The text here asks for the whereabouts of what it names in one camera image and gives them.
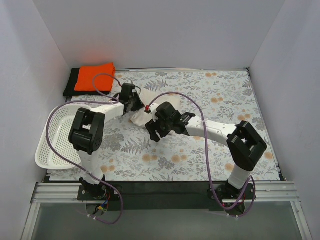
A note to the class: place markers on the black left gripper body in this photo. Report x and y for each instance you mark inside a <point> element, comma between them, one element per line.
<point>136,104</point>

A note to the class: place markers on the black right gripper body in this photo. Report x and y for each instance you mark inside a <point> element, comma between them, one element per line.
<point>155,125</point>

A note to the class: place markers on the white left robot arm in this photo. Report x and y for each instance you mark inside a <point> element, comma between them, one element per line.
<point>86,135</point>

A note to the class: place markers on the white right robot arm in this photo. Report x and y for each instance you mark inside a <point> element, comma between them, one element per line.
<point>245,144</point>

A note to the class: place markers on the orange folded t shirt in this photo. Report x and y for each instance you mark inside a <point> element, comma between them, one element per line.
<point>102,75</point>

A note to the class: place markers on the floral patterned table cloth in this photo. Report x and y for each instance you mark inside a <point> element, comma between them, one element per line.
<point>128,154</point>

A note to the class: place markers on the black folded t shirt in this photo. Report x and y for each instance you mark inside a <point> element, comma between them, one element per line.
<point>70,88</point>

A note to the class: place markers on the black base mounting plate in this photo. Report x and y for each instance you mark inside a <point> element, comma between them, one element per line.
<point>115,200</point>

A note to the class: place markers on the aluminium front frame rail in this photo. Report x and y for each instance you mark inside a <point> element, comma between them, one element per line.
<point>266,191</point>

